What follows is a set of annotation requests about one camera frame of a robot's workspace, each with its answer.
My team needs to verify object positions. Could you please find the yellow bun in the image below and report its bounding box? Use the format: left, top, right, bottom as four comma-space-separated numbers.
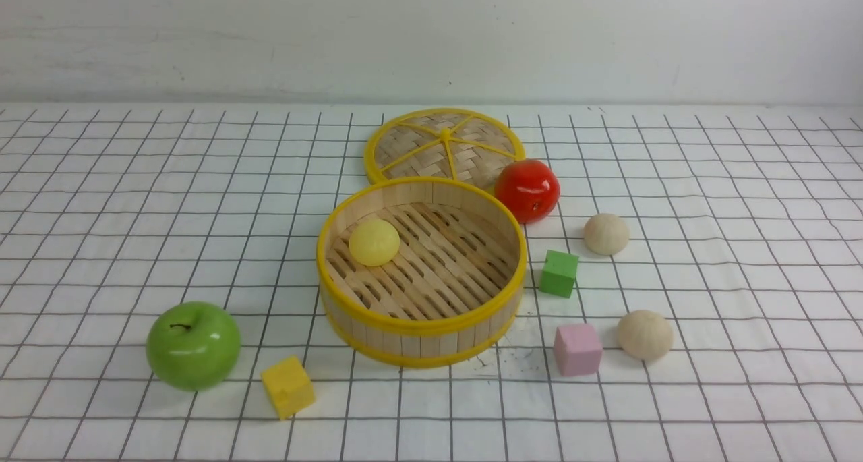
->
348, 219, 401, 266

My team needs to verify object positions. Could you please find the white bun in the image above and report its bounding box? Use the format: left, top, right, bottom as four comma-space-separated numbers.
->
617, 310, 675, 362
583, 213, 630, 256

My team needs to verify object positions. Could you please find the bamboo steamer tray yellow rim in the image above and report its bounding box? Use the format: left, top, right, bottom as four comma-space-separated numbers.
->
316, 178, 528, 369

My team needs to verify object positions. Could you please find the woven bamboo steamer lid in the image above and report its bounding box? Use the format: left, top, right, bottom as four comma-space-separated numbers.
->
363, 108, 526, 190

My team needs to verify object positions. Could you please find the red tomato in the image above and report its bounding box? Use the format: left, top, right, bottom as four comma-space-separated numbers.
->
494, 160, 561, 225

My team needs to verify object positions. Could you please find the green cube block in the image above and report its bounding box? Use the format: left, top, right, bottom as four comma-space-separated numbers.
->
537, 250, 579, 298

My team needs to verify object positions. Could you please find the pink cube block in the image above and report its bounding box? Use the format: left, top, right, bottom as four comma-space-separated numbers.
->
553, 323, 603, 377

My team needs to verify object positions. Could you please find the yellow cube block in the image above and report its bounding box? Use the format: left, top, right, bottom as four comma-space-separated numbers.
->
261, 355, 316, 421

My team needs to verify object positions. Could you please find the green apple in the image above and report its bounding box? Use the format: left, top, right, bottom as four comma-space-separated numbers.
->
146, 301, 241, 391

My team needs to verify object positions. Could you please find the white grid tablecloth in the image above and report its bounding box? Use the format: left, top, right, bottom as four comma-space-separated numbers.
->
1, 103, 862, 461

